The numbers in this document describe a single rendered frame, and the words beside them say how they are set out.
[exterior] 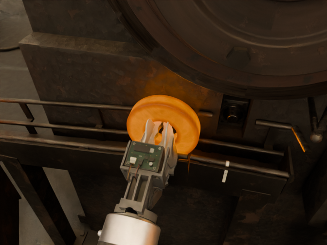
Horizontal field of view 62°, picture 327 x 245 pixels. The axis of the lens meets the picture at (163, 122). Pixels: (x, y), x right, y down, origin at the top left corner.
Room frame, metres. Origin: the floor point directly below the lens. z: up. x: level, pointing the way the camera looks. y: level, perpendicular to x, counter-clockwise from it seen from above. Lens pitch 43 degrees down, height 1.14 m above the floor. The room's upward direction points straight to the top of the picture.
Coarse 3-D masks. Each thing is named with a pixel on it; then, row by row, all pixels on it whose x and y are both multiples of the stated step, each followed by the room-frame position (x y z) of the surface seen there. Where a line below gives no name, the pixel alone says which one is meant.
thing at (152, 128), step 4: (148, 120) 0.37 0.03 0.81; (148, 124) 0.37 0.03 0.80; (152, 124) 0.38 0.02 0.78; (156, 124) 0.40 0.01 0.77; (160, 124) 0.40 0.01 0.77; (148, 128) 0.37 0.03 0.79; (152, 128) 0.38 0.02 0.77; (156, 128) 0.39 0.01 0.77; (160, 128) 0.40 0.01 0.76; (148, 132) 0.36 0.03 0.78; (152, 132) 0.38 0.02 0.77; (156, 132) 0.38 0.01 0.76; (144, 136) 0.37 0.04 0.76; (148, 136) 0.36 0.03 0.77; (152, 136) 0.37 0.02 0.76; (156, 136) 0.38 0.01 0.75; (144, 140) 0.35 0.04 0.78; (148, 140) 0.36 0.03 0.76; (152, 140) 0.36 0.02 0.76
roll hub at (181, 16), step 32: (160, 0) 0.28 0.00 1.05; (192, 0) 0.28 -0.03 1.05; (224, 0) 0.28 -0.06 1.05; (256, 0) 0.27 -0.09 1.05; (288, 0) 0.25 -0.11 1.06; (320, 0) 0.26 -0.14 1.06; (192, 32) 0.28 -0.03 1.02; (224, 32) 0.27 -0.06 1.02; (256, 32) 0.27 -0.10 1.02; (288, 32) 0.26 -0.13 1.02; (320, 32) 0.26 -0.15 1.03; (224, 64) 0.27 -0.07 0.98; (256, 64) 0.26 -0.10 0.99; (288, 64) 0.25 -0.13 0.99; (320, 64) 0.24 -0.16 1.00
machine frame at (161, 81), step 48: (48, 0) 0.58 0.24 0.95; (96, 0) 0.56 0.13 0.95; (48, 48) 0.53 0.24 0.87; (96, 48) 0.52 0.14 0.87; (48, 96) 0.54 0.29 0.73; (96, 96) 0.51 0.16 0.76; (144, 96) 0.48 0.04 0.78; (192, 96) 0.46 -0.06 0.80; (288, 144) 0.40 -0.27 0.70; (96, 192) 0.53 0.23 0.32; (192, 192) 0.45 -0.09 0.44; (288, 192) 0.39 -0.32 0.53; (192, 240) 0.44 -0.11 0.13; (288, 240) 0.38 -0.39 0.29
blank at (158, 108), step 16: (160, 96) 0.42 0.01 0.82; (144, 112) 0.40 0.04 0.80; (160, 112) 0.40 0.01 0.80; (176, 112) 0.39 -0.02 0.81; (192, 112) 0.40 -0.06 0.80; (128, 128) 0.41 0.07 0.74; (144, 128) 0.40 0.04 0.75; (176, 128) 0.39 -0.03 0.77; (192, 128) 0.38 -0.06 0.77; (176, 144) 0.39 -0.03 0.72; (192, 144) 0.38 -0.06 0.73
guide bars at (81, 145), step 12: (48, 144) 0.45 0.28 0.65; (60, 144) 0.43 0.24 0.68; (72, 144) 0.42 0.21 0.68; (84, 144) 0.42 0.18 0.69; (96, 144) 0.41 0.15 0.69; (180, 156) 0.36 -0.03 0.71; (192, 156) 0.36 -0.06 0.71; (240, 168) 0.33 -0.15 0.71; (252, 168) 0.33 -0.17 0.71; (264, 168) 0.33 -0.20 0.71
